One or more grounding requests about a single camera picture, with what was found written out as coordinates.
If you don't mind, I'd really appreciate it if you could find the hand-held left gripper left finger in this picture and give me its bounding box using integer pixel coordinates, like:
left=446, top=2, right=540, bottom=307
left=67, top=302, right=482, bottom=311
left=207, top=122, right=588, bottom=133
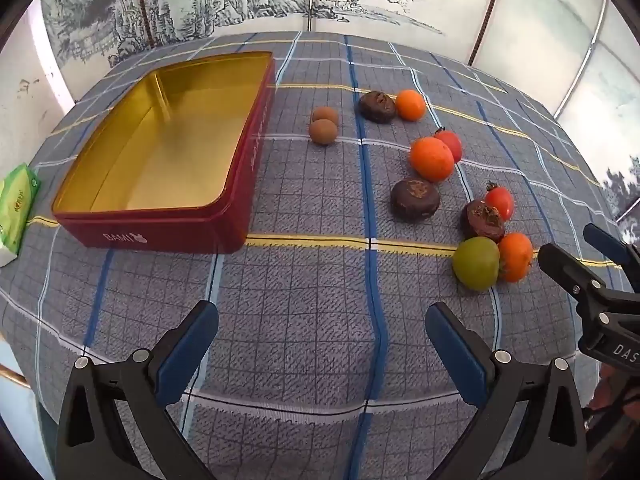
left=55, top=300, right=221, bottom=480

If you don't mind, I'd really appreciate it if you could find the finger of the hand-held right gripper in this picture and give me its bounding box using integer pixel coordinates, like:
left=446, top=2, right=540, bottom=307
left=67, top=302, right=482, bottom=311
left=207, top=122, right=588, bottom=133
left=583, top=223, right=640, bottom=291
left=537, top=242, right=640, bottom=321

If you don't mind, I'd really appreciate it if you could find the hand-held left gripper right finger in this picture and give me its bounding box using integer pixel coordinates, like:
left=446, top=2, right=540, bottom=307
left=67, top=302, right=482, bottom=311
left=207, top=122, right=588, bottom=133
left=424, top=302, right=587, bottom=480

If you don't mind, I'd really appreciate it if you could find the small deep orange mandarin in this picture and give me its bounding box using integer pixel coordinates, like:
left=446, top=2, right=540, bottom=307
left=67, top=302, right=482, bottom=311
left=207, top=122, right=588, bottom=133
left=497, top=232, right=534, bottom=283

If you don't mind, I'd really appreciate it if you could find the green persimmon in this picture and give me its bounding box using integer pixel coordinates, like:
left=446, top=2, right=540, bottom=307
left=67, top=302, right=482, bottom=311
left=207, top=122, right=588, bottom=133
left=452, top=236, right=501, bottom=292

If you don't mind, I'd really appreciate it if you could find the red persimmon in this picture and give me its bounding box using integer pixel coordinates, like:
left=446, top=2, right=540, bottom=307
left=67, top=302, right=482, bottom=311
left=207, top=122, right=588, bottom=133
left=485, top=181, right=515, bottom=222
left=433, top=129, right=463, bottom=164

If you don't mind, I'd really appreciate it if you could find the dark water chestnut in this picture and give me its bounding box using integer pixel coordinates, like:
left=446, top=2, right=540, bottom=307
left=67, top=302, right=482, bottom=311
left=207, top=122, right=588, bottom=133
left=460, top=199, right=506, bottom=242
left=358, top=91, right=397, bottom=124
left=390, top=178, right=442, bottom=223

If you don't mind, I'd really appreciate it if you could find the large deep orange mandarin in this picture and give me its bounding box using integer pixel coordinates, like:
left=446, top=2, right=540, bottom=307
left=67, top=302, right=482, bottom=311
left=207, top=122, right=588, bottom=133
left=409, top=136, right=456, bottom=183

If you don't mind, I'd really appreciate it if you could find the red tin box gold inside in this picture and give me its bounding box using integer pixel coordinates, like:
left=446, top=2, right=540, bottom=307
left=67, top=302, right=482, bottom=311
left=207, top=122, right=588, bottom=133
left=51, top=51, right=277, bottom=255

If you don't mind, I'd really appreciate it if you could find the oval light orange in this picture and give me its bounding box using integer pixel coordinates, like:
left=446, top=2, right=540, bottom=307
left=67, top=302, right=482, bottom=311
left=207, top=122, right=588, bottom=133
left=395, top=89, right=427, bottom=122

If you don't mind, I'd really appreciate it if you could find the grey plaid tablecloth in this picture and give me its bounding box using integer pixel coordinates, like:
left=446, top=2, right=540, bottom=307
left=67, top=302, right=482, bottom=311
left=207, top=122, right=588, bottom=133
left=0, top=31, right=623, bottom=480

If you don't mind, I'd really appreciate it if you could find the wooden chair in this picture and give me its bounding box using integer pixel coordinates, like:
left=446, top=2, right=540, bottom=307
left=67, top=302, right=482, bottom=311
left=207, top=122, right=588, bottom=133
left=0, top=362, right=31, bottom=390

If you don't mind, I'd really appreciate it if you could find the green tissue pack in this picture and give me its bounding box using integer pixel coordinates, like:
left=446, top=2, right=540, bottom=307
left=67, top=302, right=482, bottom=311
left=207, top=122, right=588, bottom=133
left=0, top=162, right=41, bottom=268

